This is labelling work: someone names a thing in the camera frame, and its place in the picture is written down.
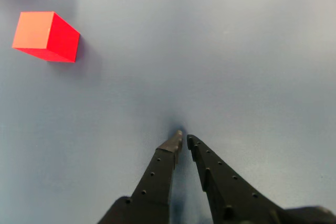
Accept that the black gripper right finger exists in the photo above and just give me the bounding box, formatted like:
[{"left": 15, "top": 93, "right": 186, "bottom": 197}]
[{"left": 186, "top": 134, "right": 289, "bottom": 224}]

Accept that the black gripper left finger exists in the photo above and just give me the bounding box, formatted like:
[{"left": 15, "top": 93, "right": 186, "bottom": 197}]
[{"left": 97, "top": 130, "right": 183, "bottom": 224}]

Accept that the red cube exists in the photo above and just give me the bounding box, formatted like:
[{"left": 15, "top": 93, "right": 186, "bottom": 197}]
[{"left": 12, "top": 10, "right": 81, "bottom": 63}]

